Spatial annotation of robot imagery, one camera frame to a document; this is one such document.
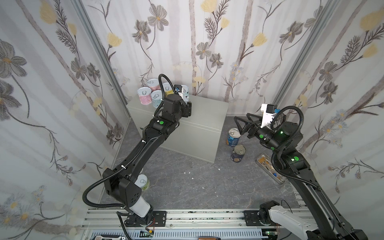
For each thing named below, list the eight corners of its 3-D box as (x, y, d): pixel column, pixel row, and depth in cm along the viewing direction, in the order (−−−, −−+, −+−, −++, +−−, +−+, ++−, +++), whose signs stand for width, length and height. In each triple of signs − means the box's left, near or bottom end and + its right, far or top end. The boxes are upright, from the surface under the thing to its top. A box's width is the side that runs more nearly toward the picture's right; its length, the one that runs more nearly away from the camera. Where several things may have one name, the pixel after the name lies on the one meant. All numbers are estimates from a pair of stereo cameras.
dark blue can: (231, 162, 96) (235, 154, 88) (229, 152, 101) (233, 143, 93) (242, 162, 96) (246, 154, 88) (240, 152, 101) (244, 143, 93)
